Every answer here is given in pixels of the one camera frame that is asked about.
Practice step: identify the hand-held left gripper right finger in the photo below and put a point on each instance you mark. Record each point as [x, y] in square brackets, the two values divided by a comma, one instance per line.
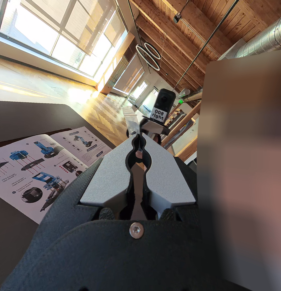
[170, 179]

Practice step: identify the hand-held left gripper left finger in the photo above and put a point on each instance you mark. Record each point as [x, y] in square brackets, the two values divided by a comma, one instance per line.
[106, 179]

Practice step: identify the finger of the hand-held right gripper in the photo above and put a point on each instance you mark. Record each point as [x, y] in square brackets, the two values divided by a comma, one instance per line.
[156, 134]
[154, 124]

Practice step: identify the large window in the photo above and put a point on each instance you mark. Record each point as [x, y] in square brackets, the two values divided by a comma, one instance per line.
[56, 34]

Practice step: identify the grey ceiling junction box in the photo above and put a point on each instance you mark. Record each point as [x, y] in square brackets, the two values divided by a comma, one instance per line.
[177, 17]

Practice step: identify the open instruction manual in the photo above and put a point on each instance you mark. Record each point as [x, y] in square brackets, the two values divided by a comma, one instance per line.
[40, 168]

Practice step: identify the dark desk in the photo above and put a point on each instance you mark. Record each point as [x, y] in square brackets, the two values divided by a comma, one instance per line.
[29, 118]

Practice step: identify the wooden post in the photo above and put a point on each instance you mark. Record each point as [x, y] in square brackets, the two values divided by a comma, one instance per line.
[183, 122]

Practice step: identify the small clear plastic bag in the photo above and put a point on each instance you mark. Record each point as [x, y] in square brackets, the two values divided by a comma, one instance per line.
[131, 120]

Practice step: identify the silver ventilation duct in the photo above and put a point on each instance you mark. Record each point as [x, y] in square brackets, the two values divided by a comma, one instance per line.
[258, 43]

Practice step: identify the black ceiling pipe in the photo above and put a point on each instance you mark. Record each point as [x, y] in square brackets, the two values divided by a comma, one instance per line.
[206, 43]

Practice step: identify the person's right hand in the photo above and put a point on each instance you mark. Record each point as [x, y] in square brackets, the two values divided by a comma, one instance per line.
[158, 139]

